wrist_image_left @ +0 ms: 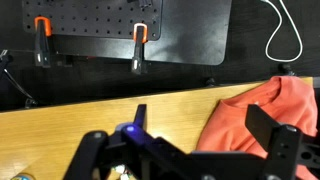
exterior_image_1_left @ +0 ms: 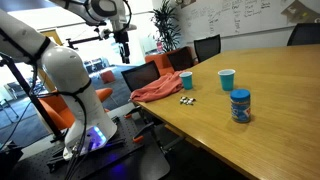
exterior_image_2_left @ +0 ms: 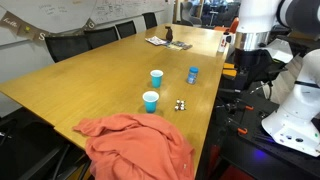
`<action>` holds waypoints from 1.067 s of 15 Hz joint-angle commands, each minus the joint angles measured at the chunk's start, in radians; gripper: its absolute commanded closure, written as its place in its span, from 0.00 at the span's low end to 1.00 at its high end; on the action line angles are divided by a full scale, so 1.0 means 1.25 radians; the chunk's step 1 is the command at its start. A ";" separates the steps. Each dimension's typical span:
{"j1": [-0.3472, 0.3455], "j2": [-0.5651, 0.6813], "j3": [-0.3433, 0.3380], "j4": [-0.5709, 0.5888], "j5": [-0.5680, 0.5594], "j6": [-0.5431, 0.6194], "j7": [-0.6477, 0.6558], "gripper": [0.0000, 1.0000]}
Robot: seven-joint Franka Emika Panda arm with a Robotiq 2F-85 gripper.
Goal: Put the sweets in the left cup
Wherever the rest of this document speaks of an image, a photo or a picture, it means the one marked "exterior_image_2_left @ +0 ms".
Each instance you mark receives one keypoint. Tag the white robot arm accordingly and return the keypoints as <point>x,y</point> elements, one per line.
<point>291,124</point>

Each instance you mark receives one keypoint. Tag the near blue plastic cup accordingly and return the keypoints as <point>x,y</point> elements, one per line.
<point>150,99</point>

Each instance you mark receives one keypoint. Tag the blue plastic cup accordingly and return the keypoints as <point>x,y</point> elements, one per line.
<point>150,99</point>
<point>156,78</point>

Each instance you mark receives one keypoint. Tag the far blue plastic cup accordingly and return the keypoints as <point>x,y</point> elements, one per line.
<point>156,78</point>

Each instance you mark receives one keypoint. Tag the blue lidded jar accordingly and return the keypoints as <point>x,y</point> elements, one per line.
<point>192,75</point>

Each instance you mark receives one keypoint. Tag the magazine on table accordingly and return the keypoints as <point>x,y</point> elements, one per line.
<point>175,45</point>

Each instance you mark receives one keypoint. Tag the brown bottle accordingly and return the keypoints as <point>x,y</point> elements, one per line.
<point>169,35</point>

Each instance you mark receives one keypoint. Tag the black office chair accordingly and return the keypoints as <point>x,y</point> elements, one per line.
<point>150,20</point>
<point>126,29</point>
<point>101,37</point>
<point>64,47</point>

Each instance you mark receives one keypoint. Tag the orange cloth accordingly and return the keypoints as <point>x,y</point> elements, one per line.
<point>136,147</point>

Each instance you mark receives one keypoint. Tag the white spray bottle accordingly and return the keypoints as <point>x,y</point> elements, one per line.
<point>224,40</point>

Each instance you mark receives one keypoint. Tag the paper bunting banner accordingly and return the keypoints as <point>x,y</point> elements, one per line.
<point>35,26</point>

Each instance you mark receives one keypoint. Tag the black mounting base plate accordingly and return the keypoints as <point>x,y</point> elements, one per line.
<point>257,155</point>

